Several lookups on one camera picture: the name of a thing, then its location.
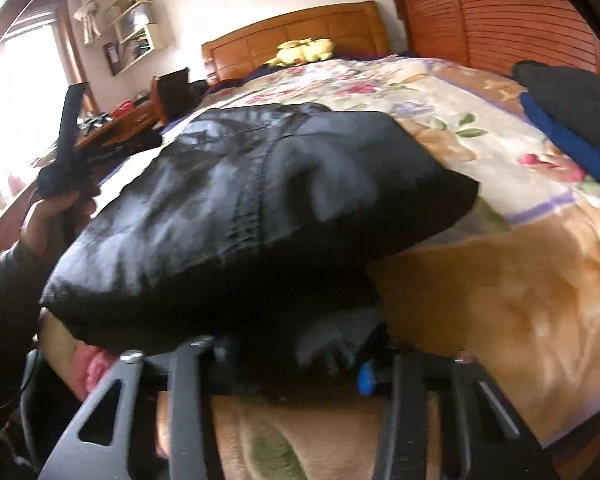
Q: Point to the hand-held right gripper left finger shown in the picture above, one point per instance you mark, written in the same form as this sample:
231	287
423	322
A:
187	385

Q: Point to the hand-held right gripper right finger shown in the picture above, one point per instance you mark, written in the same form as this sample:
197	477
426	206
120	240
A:
369	380

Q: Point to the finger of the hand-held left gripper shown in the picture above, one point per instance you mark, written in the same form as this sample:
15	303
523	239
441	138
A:
72	115

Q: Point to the black jacket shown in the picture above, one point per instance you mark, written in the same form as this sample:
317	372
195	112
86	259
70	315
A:
230	210

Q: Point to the person's left hand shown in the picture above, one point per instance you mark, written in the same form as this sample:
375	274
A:
50	225

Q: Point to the black device on desk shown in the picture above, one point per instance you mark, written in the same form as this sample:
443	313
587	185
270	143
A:
95	122

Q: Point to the red basket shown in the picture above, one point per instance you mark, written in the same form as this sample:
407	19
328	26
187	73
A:
122	106

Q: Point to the wooden desk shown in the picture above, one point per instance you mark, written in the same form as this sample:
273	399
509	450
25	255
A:
130	122

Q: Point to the wooden framed window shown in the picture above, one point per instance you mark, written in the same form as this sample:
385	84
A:
15	85

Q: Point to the tied beige curtain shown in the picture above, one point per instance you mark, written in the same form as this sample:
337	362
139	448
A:
91	15

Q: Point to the wooden chair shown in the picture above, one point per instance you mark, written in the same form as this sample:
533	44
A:
175	90

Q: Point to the floral blanket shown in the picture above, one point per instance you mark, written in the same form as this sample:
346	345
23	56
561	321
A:
480	285

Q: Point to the wooden headboard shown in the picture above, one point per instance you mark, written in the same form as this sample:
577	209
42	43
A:
260	40

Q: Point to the yellow plush toy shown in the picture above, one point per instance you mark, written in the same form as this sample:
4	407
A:
305	50

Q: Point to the folded black cloth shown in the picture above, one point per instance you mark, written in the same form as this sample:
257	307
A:
570	100

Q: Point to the wooden slatted wardrobe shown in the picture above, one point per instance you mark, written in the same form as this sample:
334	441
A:
505	10

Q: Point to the cream wall shelf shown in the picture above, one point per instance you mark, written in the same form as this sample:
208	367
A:
155	37

